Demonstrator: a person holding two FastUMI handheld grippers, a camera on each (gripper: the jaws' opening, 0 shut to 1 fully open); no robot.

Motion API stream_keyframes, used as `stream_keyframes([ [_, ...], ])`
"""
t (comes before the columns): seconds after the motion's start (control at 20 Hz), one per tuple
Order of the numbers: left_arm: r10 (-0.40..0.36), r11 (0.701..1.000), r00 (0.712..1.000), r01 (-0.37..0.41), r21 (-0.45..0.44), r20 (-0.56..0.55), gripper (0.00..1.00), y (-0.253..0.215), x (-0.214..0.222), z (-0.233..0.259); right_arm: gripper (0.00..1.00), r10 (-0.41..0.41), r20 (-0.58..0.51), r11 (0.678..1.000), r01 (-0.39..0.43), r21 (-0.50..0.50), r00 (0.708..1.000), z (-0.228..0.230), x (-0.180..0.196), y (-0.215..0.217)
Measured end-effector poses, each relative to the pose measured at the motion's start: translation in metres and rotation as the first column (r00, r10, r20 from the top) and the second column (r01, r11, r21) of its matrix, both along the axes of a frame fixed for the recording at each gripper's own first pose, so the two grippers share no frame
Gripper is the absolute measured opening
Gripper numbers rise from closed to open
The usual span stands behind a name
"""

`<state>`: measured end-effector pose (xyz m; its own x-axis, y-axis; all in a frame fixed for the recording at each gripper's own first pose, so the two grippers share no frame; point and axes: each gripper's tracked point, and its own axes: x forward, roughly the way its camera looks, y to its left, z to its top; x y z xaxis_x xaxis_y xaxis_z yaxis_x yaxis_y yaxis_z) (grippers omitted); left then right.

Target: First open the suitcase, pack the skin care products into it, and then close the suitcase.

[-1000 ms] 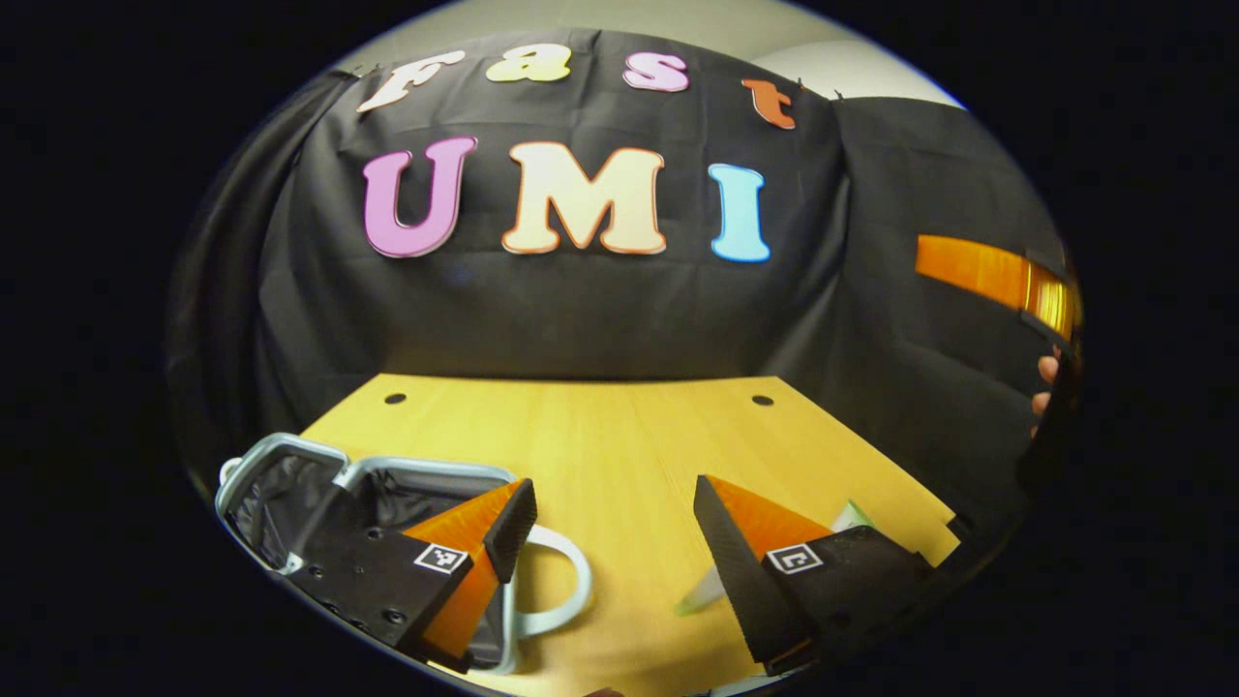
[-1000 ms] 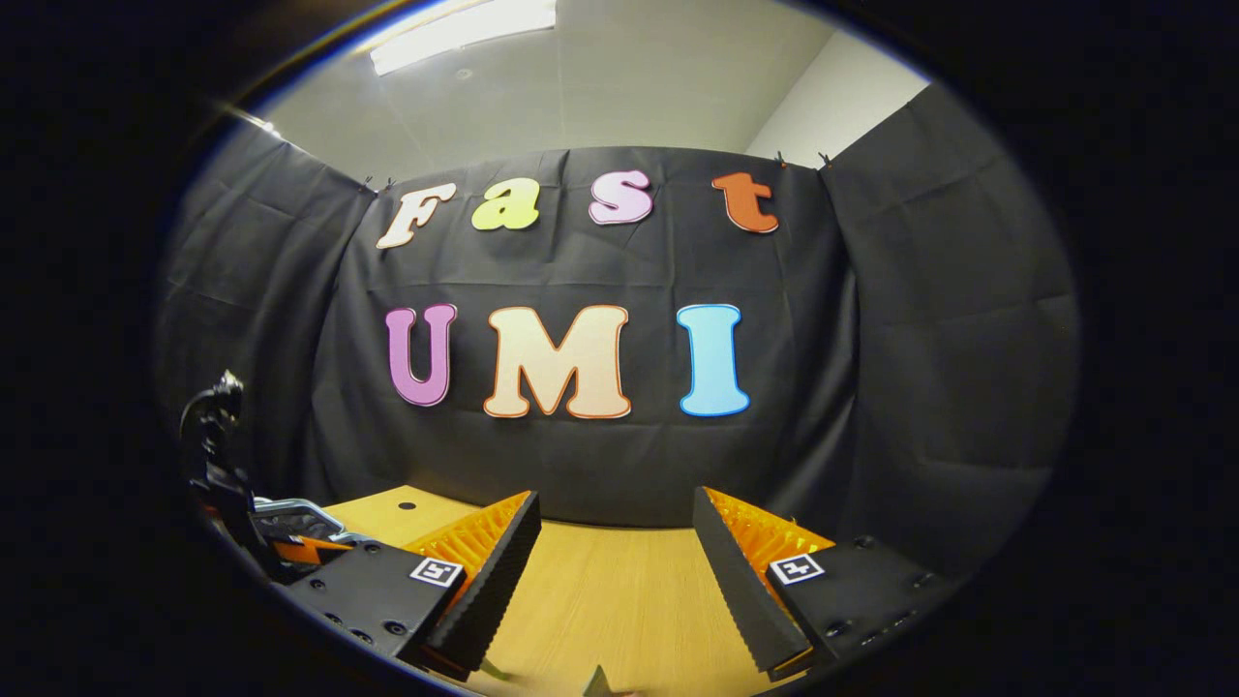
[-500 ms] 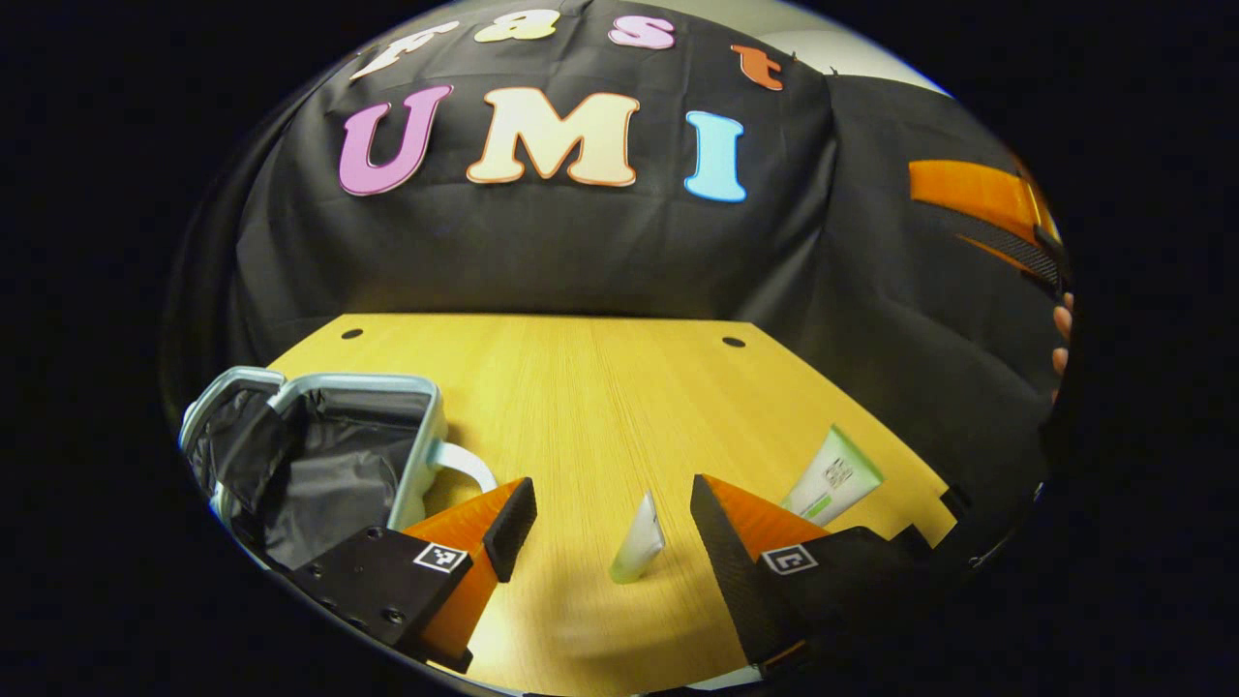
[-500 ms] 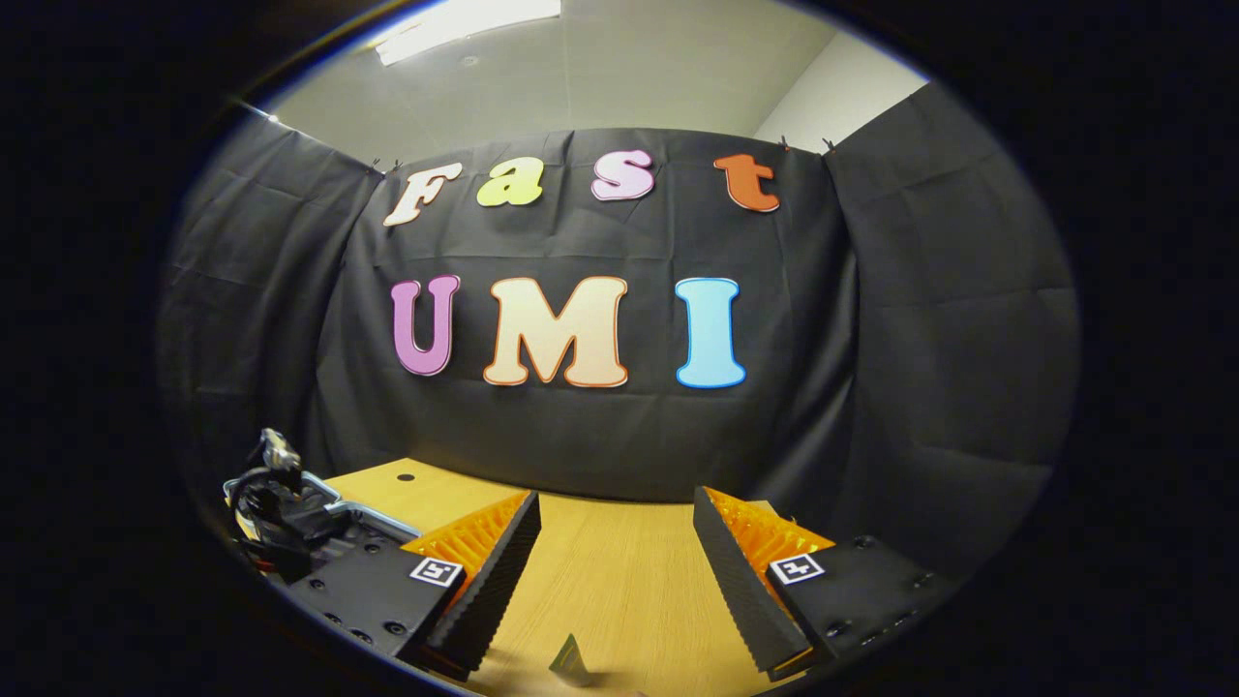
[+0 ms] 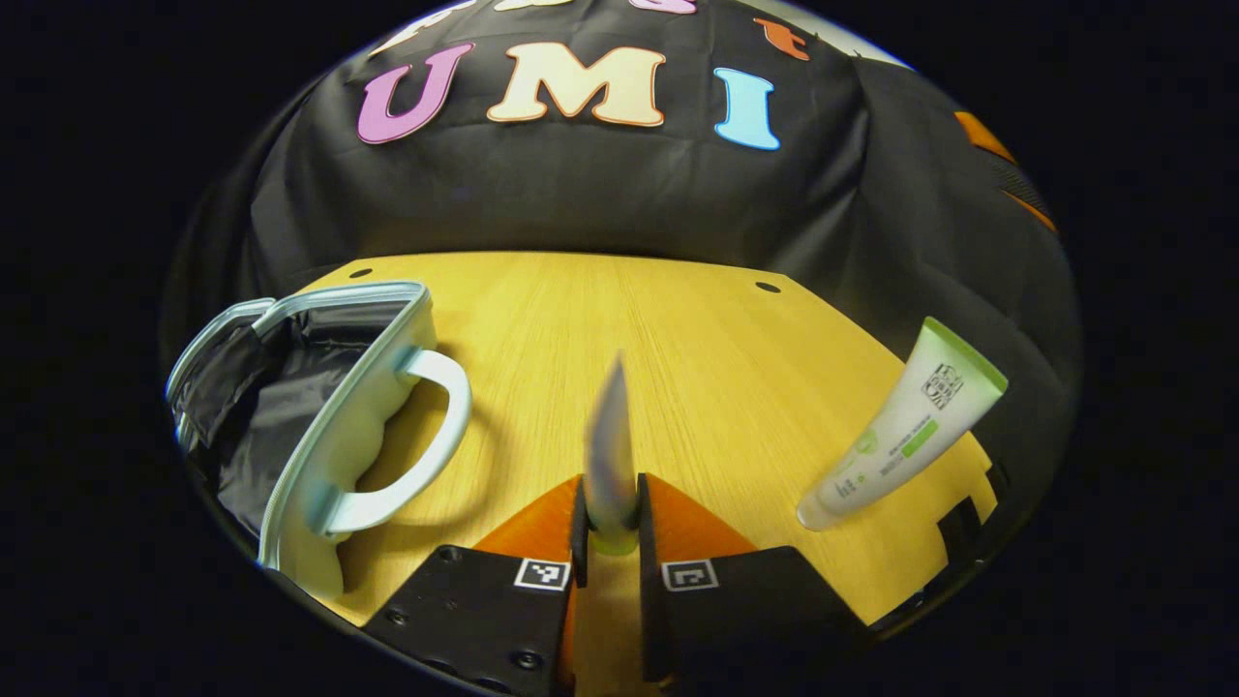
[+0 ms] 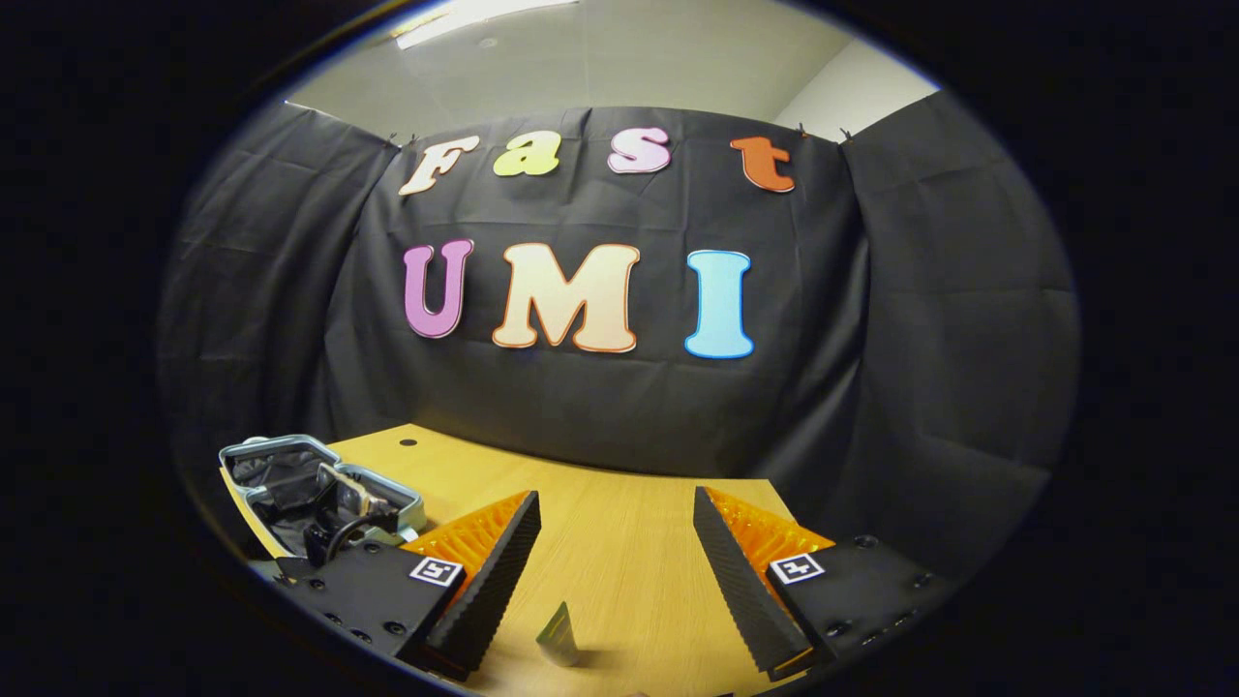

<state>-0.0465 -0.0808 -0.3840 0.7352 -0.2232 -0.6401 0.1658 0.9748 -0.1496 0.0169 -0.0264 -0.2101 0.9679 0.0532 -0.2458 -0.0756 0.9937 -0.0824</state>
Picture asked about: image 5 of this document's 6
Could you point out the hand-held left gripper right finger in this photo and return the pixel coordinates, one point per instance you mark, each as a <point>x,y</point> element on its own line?
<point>646,542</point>

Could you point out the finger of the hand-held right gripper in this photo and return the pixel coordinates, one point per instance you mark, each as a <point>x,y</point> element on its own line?
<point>1002,169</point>

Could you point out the black backdrop cloth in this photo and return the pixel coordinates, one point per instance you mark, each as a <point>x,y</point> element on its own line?
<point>629,194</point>

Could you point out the white suitcase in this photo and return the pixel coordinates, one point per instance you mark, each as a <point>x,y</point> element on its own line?
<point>387,387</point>

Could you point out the white green skin care tube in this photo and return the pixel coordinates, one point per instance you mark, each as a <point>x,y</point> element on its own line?
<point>910,426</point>
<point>611,455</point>

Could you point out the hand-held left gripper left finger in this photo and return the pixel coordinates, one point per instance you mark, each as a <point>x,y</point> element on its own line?
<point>580,532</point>

